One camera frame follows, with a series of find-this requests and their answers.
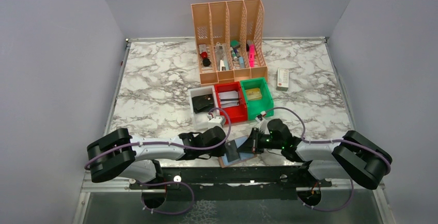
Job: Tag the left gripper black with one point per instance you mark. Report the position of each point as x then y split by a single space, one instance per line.
220 152

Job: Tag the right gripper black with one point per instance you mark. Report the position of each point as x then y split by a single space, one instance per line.
251 144

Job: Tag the brown leather card holder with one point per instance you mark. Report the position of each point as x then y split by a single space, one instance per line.
243 156

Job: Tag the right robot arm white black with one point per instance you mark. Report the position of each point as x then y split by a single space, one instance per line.
354 157

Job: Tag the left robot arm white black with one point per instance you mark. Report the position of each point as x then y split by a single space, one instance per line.
119 154

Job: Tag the black card stack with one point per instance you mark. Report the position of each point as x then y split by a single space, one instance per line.
202 103

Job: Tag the white card stack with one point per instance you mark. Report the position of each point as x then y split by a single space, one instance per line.
229 99

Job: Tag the gold card stack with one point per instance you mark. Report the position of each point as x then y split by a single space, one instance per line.
253 94

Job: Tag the green plastic bin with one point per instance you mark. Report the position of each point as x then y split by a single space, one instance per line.
255 107

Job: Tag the white red small box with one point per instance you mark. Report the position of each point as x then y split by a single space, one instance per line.
282 79

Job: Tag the red black small object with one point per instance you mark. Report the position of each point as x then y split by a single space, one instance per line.
205 59

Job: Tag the blue white marker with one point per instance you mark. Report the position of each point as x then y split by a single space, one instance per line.
241 62

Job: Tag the pink highlighter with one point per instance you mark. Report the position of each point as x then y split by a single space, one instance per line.
251 54

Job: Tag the teal capped marker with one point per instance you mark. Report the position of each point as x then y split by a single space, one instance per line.
234 44

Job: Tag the peach desk file organizer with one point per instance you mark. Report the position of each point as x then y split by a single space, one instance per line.
216 24

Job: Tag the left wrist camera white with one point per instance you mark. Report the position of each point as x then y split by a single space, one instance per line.
214 121

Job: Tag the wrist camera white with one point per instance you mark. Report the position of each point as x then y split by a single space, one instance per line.
214 121
262 123

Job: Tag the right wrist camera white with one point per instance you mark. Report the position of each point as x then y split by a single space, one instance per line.
262 123

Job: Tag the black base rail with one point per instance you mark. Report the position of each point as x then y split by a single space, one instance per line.
243 183

